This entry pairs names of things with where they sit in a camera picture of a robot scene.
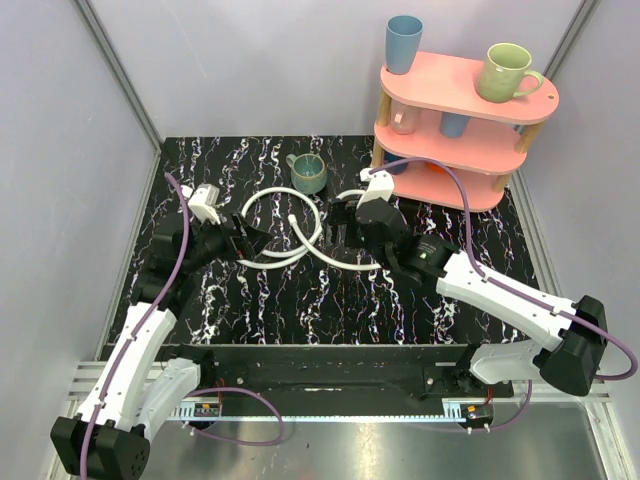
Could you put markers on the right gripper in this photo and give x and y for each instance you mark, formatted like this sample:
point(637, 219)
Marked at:
point(341, 211)

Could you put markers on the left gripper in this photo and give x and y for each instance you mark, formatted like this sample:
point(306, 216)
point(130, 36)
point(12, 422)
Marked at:
point(236, 237)

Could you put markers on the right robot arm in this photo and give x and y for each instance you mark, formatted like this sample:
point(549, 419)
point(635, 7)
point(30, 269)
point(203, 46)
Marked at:
point(564, 343)

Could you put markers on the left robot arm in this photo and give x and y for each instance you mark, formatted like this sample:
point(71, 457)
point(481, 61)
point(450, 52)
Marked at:
point(110, 435)

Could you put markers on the marble pattern mat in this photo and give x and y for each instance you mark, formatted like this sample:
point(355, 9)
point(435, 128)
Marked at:
point(308, 302)

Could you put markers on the teal ceramic mug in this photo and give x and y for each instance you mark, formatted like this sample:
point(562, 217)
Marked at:
point(308, 173)

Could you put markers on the dark blue cup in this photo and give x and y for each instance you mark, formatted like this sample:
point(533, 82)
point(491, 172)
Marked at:
point(398, 164)

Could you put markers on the orange bowl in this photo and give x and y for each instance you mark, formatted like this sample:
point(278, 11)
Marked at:
point(434, 168)

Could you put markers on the clear pink cup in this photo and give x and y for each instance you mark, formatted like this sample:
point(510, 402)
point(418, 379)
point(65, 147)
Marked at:
point(404, 119)

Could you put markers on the pink three-tier shelf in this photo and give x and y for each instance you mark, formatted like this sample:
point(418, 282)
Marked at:
point(465, 148)

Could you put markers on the light blue cup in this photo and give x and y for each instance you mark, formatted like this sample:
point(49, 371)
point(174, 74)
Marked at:
point(453, 125)

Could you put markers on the blue tall cup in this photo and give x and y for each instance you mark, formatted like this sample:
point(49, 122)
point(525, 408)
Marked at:
point(403, 36)

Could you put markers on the green mug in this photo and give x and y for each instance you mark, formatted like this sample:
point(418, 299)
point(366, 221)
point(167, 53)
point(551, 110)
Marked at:
point(505, 67)

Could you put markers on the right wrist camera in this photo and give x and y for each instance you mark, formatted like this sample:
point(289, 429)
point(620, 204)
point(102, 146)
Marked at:
point(380, 185)

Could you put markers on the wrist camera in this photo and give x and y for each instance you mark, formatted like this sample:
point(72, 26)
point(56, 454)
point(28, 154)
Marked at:
point(380, 185)
point(202, 204)

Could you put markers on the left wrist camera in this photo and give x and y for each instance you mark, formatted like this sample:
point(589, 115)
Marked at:
point(202, 204)

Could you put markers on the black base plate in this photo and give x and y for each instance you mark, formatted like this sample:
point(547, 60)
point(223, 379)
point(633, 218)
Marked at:
point(332, 383)

